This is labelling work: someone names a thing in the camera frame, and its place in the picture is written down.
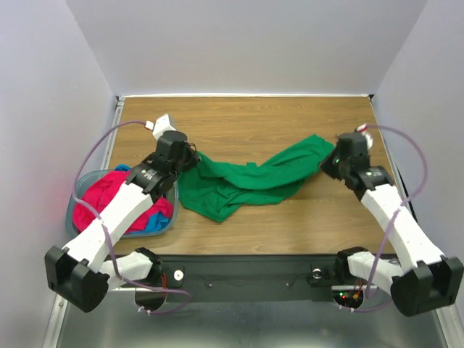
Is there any blue t shirt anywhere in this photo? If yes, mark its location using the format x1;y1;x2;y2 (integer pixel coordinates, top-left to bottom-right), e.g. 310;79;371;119
112;165;173;235

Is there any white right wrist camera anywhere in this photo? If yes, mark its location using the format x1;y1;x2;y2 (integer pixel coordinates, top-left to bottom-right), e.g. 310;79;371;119
355;123;374;151

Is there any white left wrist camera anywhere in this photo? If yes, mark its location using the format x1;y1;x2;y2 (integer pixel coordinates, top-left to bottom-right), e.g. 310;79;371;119
144;114;176;141

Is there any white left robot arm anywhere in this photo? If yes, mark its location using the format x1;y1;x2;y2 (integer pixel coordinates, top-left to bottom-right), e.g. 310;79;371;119
44;130;199;312

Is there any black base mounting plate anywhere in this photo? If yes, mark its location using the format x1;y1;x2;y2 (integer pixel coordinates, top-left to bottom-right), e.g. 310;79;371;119
159;254;367;303

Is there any green t shirt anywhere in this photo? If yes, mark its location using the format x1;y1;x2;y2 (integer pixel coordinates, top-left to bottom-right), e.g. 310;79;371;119
178;134;334;223

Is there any grey plastic bin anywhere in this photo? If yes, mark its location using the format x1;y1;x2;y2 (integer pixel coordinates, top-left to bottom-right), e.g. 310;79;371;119
65;167;181;239

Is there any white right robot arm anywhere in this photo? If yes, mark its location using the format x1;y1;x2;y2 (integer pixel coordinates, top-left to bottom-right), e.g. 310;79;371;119
320;131;463;317

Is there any pink t shirt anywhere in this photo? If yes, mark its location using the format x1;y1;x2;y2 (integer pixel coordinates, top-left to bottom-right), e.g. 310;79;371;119
71;167;174;233

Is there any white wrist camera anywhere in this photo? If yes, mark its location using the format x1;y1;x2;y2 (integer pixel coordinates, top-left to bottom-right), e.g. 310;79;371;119
144;114;176;141
355;123;374;151

